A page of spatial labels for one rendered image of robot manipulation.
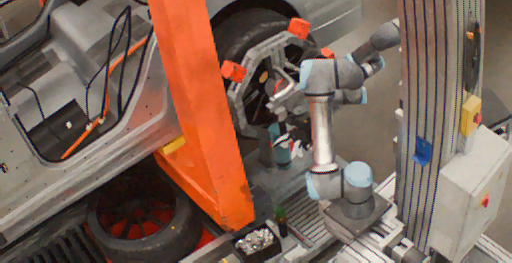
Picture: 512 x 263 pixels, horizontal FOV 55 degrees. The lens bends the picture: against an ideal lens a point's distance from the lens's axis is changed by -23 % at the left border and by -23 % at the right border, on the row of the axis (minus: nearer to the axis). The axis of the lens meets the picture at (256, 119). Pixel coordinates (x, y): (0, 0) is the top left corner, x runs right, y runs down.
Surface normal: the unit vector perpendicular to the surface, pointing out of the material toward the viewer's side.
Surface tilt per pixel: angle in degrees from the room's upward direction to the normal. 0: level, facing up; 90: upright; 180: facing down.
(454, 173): 0
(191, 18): 90
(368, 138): 0
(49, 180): 92
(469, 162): 0
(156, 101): 90
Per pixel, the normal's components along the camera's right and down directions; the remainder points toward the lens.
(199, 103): 0.61, 0.45
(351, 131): -0.15, -0.74
